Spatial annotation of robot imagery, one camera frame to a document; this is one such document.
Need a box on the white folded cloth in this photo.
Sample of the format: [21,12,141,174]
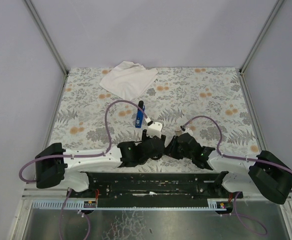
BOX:
[99,61,158,101]

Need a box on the left aluminium frame post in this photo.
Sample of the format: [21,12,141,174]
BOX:
[25,0,69,76]

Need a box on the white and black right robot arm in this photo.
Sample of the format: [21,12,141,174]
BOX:
[164,133,292,205]

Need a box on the white slotted cable duct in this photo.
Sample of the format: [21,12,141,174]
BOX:
[31,199,227,212]

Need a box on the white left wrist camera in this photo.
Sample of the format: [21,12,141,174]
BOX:
[146,119,163,138]

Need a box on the blue stapler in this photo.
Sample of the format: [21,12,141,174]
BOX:
[135,100,145,129]

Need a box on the floral patterned table mat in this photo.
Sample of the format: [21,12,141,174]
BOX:
[50,67,260,157]

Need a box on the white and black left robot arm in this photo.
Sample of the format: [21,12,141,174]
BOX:
[35,130,166,192]

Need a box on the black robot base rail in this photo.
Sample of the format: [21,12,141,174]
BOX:
[70,173,236,207]

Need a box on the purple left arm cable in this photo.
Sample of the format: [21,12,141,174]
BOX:
[19,99,153,182]

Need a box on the aluminium frame post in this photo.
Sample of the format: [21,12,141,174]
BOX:
[25,0,69,76]
[239,0,286,75]

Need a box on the right aluminium frame post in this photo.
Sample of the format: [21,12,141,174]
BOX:
[239,0,286,75]

